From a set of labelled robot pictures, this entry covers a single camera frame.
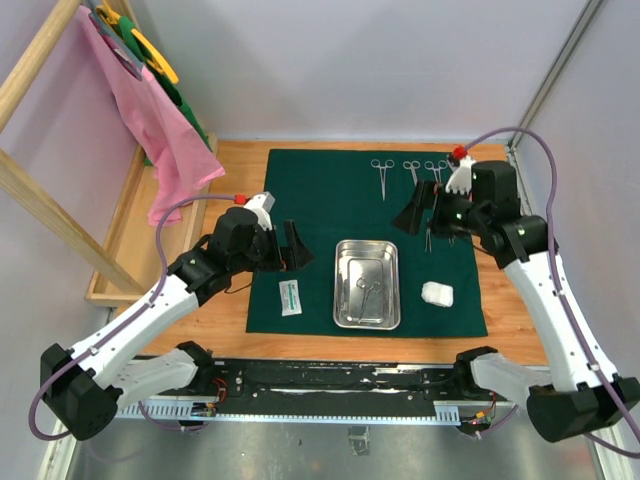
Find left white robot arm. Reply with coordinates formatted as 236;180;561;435
28;205;313;441

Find wooden clothes rack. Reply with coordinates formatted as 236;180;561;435
0;0;219;308

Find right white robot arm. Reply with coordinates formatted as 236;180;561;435
393;181;639;443

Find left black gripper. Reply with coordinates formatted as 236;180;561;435
230;219;314;275

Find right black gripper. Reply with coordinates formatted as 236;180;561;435
391;180;488;239

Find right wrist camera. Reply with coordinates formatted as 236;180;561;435
444;155;519;211

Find green garment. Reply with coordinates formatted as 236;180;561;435
118;16;212;150

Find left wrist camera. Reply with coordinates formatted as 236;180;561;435
244;192;275;231

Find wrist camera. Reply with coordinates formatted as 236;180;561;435
244;192;275;231
444;155;519;211

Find white cotton balls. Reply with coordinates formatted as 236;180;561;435
421;281;454;308

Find grey slotted cable duct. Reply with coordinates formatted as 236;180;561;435
117;396;461;426

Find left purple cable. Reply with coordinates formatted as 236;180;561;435
27;194;249;441

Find grey hanger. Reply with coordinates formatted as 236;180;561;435
87;1;143;81

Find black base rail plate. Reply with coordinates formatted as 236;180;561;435
155;357;514;419

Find green white packet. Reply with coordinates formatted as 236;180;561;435
279;280;302;317

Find steel forceps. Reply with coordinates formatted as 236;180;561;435
370;159;395;201
356;277;382;322
402;160;421;185
424;160;449;184

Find pink shirt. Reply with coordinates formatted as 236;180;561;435
76;6;225;226

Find dark green surgical cloth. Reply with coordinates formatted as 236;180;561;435
246;149;488;338

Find steel instrument tray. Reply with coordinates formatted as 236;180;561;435
333;240;401;331

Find yellow hanger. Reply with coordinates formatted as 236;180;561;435
96;1;179;85

